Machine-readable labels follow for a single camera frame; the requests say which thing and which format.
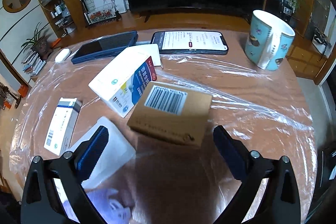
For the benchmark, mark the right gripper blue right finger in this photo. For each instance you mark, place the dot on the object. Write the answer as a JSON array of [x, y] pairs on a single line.
[[232, 151]]

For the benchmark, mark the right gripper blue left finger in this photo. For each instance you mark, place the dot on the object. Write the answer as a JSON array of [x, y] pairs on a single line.
[[88, 153]]

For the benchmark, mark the small white blue medicine box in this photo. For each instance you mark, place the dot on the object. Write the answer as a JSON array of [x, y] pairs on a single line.
[[62, 125]]

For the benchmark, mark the translucent white plastic case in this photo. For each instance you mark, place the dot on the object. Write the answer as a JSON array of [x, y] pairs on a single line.
[[117, 153]]

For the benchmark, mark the purple hair roller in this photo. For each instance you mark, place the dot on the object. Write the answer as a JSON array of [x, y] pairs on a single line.
[[109, 208]]

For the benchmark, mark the brown cardboard barcode box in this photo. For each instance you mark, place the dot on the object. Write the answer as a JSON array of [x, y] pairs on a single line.
[[172, 113]]

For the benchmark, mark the white blue red medicine box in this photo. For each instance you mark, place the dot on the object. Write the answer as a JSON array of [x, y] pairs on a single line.
[[122, 82]]

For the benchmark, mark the clear plastic table cover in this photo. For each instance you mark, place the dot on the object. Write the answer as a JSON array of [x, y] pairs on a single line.
[[167, 182]]

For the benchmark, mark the white earbuds case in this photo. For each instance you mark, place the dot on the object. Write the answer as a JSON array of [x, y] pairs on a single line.
[[62, 55]]

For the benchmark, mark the smartphone with lit screen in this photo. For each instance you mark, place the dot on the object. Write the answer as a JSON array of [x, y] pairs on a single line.
[[198, 42]]

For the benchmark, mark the wooden tv cabinet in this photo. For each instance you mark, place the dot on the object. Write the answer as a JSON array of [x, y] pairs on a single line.
[[310, 68]]

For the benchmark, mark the dark blue cased phone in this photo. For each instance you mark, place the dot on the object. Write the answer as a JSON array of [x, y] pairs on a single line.
[[107, 46]]

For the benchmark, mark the teal patterned ceramic mug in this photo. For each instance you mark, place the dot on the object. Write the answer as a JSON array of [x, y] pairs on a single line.
[[268, 41]]

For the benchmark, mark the potted plant left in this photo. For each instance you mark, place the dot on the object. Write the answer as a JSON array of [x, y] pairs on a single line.
[[39, 43]]

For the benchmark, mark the black coffee machine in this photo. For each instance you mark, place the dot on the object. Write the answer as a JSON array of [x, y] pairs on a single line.
[[284, 10]]

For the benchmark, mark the small potted plant right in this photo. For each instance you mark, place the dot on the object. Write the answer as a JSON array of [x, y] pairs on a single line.
[[295, 5]]

